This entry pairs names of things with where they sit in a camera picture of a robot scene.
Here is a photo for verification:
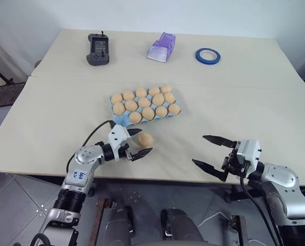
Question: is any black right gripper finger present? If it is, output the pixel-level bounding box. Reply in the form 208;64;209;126
202;135;238;150
192;158;230;182

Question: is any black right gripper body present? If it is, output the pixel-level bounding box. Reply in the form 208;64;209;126
220;147;248;177

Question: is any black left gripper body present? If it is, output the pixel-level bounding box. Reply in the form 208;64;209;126
114;142;132;162

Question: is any blue egg carton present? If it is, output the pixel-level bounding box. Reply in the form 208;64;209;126
109;88;182;128

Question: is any rusty metal bar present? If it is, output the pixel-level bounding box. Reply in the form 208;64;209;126
228;214;247;246
89;196;112;246

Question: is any dark rounded shape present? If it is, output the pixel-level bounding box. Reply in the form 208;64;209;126
160;208;207;246
108;204;133;246

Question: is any blue tape roll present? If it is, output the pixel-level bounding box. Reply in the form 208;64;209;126
194;47;221;65

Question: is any purple tape dispenser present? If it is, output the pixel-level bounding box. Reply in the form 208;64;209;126
146;31;177;63

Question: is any black handheld remote controller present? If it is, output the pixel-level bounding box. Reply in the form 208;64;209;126
86;31;110;67

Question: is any black metal mesh platform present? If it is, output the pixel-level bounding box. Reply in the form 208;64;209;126
0;81;27;110

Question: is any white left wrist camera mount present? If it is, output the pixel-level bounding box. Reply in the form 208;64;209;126
107;125;131;161

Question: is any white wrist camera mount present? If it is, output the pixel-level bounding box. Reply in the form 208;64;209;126
235;139;263;175
107;125;131;161

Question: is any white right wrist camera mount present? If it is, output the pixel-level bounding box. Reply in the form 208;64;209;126
235;139;263;175

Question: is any black table frame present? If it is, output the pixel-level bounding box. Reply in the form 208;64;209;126
224;184;248;203

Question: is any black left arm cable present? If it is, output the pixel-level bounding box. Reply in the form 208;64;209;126
66;119;117;177

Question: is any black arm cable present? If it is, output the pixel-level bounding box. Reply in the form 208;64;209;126
66;119;117;177
239;174;284;246

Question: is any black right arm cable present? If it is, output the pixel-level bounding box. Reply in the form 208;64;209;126
239;174;284;246

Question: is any white floor cable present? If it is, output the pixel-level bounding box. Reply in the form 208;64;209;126
197;210;232;229

